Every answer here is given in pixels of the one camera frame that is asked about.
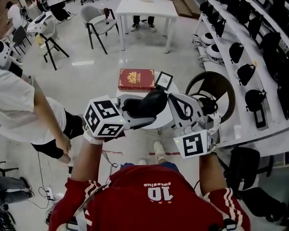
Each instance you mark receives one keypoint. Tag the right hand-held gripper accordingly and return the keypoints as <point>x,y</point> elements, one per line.
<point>195,143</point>

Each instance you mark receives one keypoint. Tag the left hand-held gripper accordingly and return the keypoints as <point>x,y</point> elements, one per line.
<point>103,119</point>

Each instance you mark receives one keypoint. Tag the black glasses case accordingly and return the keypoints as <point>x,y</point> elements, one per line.
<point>154,102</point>

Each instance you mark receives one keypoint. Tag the person's right forearm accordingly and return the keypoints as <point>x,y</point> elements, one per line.
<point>212,174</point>

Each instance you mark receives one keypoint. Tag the person's left forearm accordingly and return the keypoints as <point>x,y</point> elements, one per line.
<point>89,162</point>

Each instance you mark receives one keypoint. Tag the round white side table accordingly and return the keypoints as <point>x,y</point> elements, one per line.
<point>163,119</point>

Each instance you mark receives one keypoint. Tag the black headset on chair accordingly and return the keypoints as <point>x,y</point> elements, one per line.
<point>208,106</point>

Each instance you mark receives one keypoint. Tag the red hardcover book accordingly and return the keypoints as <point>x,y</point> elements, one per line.
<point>136,78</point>

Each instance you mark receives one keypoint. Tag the white chair cushion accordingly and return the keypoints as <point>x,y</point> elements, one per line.
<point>216,121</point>

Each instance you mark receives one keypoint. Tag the black framed picture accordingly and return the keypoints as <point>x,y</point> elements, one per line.
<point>164,80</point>

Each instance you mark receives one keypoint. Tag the brown wicker chair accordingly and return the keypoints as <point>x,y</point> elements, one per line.
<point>221,83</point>

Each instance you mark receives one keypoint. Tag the person's white shoe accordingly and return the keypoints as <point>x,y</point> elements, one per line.
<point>142,162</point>
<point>160,151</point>

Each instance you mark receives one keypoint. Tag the person's blue shorts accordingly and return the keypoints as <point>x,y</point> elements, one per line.
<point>132,166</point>

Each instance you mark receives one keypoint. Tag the white metal shelving rack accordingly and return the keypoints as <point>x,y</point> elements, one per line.
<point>243,136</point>

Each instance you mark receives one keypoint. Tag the black rectangular device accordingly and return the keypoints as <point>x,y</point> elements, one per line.
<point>259,115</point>

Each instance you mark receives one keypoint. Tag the white shelf of black backpacks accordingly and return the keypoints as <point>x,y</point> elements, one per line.
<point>236,52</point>

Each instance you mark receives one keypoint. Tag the person's red jersey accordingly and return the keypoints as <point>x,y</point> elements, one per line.
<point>147,208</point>

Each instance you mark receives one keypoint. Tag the white rectangular table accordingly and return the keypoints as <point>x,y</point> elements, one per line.
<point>147,7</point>

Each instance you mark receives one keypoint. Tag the grey chair with black legs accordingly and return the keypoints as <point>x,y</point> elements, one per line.
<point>49,30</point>
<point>94,16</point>

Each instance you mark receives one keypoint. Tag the wooden step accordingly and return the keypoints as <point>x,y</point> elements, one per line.
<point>185,3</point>

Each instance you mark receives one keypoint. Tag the yellow cloth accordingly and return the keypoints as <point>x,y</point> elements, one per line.
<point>39,40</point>

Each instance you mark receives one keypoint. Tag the white power strip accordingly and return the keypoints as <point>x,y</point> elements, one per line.
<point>50,194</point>

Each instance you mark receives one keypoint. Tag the white cloth covered table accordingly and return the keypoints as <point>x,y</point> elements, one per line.
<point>39,20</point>

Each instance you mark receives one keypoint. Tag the dark grey chair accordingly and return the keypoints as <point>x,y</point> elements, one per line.
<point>19,36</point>

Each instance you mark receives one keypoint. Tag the black metal chair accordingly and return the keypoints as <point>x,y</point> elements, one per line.
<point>2,168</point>

